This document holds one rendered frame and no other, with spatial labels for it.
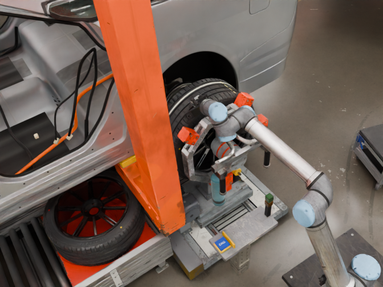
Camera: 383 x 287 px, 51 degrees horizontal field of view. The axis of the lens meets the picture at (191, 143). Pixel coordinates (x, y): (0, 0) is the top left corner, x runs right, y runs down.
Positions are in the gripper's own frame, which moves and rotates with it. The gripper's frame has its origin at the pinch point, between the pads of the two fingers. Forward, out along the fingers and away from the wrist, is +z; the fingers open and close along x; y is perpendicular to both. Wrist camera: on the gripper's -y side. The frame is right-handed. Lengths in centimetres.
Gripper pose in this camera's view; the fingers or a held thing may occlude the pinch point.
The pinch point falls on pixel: (191, 102)
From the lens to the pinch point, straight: 233.7
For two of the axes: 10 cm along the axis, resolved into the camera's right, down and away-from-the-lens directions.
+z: -3.4, -2.6, 9.0
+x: -5.5, -7.2, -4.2
